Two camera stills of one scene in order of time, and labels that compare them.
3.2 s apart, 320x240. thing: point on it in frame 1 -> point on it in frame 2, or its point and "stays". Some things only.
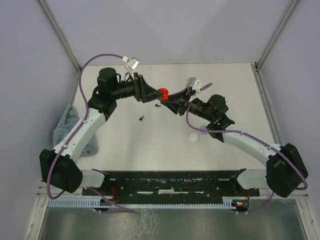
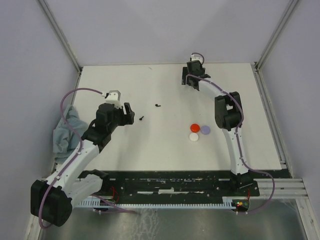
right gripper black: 175,107 -> 185,72
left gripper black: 143,92 -> 127,119
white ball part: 193,137 stays
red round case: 166,94 -> 195,128
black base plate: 209,183 stays
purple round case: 203,127 stays
